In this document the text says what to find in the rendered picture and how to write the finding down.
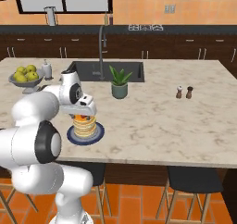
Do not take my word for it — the green plant in grey pot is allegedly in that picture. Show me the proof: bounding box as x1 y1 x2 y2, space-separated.
108 65 134 100

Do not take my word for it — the hob with white grates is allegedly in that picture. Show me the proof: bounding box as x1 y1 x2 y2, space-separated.
127 23 165 32

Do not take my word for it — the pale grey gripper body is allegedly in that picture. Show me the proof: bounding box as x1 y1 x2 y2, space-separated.
59 103 97 118

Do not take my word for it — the grey wall outlet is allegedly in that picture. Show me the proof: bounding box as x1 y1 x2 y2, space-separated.
164 4 177 15

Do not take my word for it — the dark wood cupboard run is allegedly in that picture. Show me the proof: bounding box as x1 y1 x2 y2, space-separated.
0 32 237 80

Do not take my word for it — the grey sink tap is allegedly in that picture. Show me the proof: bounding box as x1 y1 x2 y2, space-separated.
92 25 108 81

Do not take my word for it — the dark sink basin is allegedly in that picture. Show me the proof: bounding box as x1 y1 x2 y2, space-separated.
65 60 146 83

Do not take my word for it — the black stool with wooden legs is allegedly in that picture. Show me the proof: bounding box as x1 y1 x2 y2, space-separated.
56 162 113 224
155 165 225 224
0 168 40 224

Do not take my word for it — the yellow-green apple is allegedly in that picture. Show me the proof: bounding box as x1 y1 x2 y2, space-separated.
25 64 38 74
16 66 28 75
12 72 29 83
27 71 40 82

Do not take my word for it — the dark blue plate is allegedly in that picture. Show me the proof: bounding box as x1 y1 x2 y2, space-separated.
66 121 106 146

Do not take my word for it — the white paper towel holder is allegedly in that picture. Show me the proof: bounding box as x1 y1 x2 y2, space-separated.
44 6 58 28

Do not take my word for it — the brown shaker with white top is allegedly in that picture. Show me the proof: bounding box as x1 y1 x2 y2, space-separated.
175 85 184 100

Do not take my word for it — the grey fruit bowl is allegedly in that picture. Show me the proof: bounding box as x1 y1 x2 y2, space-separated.
7 71 46 94

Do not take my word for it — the pancake stack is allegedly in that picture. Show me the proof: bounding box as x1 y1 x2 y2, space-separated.
71 115 98 139

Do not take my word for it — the brown shaker with dark top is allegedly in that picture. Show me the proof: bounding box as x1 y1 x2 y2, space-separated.
185 85 194 100

